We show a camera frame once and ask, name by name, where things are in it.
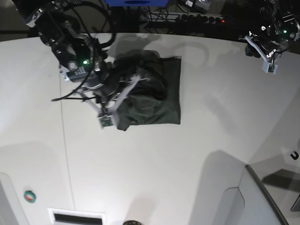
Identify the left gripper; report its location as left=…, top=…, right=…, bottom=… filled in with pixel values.
left=243, top=24, right=291, bottom=64

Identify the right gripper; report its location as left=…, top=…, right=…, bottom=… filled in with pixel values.
left=77, top=70, right=150, bottom=117

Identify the dark green t-shirt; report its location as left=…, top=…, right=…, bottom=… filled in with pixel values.
left=113, top=50, right=181, bottom=131

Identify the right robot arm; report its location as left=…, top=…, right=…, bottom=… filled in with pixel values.
left=14, top=0, right=152, bottom=117

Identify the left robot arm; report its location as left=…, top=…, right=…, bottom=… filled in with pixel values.
left=243, top=0, right=300, bottom=66

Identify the grey power strip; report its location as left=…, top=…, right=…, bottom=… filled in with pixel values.
left=141, top=11, right=226, bottom=24

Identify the blue plastic bin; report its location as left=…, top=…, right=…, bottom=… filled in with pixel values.
left=105, top=0, right=169, bottom=7

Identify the black U-shaped hook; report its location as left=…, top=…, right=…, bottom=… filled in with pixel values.
left=290, top=151, right=300, bottom=160

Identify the small black round object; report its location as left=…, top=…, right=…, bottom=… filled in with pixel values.
left=123, top=220, right=142, bottom=225

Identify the green red tape roll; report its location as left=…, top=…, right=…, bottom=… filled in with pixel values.
left=23, top=190, right=36, bottom=203

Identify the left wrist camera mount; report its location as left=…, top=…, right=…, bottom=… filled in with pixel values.
left=262, top=61, right=278, bottom=75

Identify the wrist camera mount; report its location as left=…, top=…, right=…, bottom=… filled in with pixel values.
left=97, top=112, right=120, bottom=129
left=262, top=61, right=278, bottom=75

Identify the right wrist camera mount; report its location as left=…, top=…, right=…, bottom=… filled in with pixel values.
left=97, top=112, right=120, bottom=129

